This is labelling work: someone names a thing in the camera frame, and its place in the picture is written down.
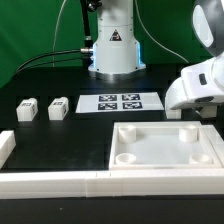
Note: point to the white front fence wall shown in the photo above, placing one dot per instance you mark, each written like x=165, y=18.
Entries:
x=112, y=183

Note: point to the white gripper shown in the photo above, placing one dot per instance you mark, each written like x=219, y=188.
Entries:
x=198, y=86

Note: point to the white right fence wall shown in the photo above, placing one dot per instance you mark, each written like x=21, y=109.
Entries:
x=216, y=141

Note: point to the white fence wall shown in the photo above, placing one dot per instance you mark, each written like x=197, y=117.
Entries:
x=216, y=141
x=112, y=183
x=7, y=144

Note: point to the white left fence wall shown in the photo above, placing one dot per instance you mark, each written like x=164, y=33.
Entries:
x=7, y=144

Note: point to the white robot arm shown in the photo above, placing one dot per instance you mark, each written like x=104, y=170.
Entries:
x=117, y=52

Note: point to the white sheet with markers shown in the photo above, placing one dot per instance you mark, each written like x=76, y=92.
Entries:
x=119, y=102

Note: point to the white square tabletop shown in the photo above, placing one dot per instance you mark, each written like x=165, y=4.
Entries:
x=161, y=145

